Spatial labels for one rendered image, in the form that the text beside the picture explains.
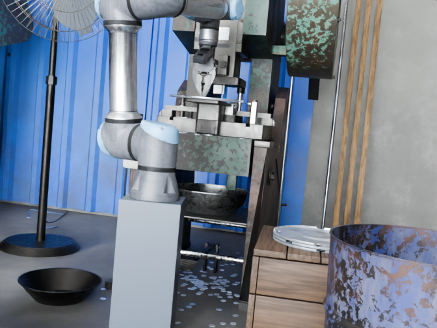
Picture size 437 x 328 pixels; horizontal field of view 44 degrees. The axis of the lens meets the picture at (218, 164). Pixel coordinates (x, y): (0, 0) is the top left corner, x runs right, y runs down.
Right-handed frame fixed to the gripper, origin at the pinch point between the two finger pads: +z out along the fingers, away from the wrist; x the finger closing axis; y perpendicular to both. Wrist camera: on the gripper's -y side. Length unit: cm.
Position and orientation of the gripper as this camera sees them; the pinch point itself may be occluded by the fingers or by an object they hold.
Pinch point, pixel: (201, 94)
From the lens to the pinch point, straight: 205.7
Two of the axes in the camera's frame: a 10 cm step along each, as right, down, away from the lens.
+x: -9.7, -1.0, 2.0
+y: 2.1, -0.5, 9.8
